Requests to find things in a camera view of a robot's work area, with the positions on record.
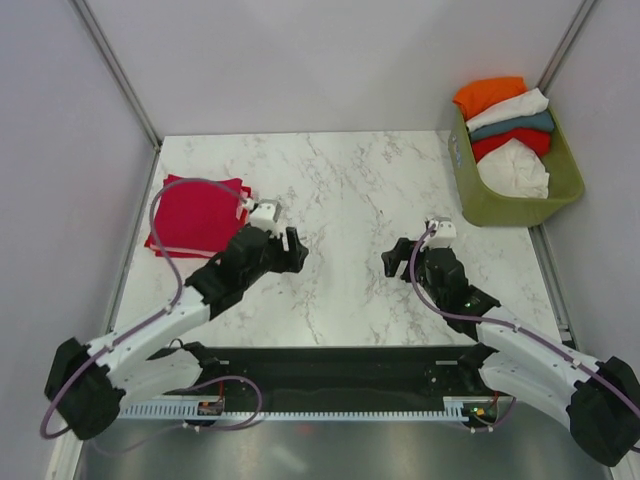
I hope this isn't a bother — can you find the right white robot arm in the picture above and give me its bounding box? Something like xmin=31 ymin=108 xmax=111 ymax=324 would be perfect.
xmin=381 ymin=234 xmax=639 ymax=467

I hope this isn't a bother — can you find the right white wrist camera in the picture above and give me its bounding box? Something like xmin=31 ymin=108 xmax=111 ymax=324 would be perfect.
xmin=424 ymin=217 xmax=457 ymax=249

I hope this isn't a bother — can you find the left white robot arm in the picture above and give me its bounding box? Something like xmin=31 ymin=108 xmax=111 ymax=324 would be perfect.
xmin=44 ymin=225 xmax=309 ymax=440

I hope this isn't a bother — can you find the orange t shirt in bin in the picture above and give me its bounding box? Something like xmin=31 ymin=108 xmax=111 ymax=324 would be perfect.
xmin=452 ymin=76 xmax=528 ymax=120

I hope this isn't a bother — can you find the olive green plastic bin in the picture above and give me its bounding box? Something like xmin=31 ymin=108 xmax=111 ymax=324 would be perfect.
xmin=448 ymin=112 xmax=584 ymax=227

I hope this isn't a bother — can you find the right aluminium frame post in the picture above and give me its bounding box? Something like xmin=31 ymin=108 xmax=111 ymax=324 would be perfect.
xmin=537 ymin=0 xmax=601 ymax=94

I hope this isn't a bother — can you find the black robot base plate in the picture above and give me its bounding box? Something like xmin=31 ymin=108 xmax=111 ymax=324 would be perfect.
xmin=178 ymin=342 xmax=501 ymax=411

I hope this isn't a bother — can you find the aluminium frame post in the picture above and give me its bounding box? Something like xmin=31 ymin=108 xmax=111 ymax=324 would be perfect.
xmin=69 ymin=0 xmax=162 ymax=153
xmin=537 ymin=0 xmax=601 ymax=94

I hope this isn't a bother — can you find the white folded shirt in bin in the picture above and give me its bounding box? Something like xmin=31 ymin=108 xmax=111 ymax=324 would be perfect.
xmin=466 ymin=88 xmax=549 ymax=132

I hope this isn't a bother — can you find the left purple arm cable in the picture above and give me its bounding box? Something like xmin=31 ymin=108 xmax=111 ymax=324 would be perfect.
xmin=40 ymin=177 xmax=251 ymax=441

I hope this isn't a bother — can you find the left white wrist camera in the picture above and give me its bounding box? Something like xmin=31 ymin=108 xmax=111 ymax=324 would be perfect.
xmin=243 ymin=198 xmax=282 ymax=237

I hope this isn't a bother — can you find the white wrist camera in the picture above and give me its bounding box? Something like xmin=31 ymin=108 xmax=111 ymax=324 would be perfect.
xmin=243 ymin=198 xmax=282 ymax=237
xmin=424 ymin=217 xmax=457 ymax=249

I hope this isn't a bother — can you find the teal shirt in bin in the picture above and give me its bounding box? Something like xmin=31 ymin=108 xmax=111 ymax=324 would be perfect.
xmin=469 ymin=110 xmax=555 ymax=142

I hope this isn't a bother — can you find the crumpled white shirt in bin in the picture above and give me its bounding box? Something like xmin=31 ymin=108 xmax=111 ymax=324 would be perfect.
xmin=477 ymin=139 xmax=550 ymax=199

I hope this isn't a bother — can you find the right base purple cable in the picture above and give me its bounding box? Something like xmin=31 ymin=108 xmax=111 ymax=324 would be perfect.
xmin=449 ymin=394 xmax=519 ymax=435

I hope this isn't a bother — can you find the red shirt in bin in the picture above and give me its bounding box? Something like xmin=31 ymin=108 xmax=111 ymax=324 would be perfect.
xmin=471 ymin=127 xmax=553 ymax=163

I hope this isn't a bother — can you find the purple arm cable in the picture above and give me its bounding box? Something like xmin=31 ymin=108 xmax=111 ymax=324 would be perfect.
xmin=409 ymin=222 xmax=640 ymax=421
xmin=40 ymin=177 xmax=251 ymax=441

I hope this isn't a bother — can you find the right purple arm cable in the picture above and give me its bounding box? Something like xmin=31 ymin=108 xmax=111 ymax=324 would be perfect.
xmin=409 ymin=222 xmax=640 ymax=421

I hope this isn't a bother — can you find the white slotted cable duct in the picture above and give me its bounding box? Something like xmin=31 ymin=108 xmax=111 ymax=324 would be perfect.
xmin=118 ymin=396 xmax=499 ymax=422

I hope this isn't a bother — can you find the left aluminium frame post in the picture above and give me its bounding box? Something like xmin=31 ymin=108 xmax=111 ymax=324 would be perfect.
xmin=69 ymin=0 xmax=162 ymax=153

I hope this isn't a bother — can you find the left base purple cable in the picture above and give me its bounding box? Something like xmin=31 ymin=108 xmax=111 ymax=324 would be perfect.
xmin=92 ymin=374 xmax=266 ymax=456

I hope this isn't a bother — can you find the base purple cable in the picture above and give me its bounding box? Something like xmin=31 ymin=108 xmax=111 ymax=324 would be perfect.
xmin=92 ymin=374 xmax=266 ymax=456
xmin=449 ymin=394 xmax=519 ymax=435

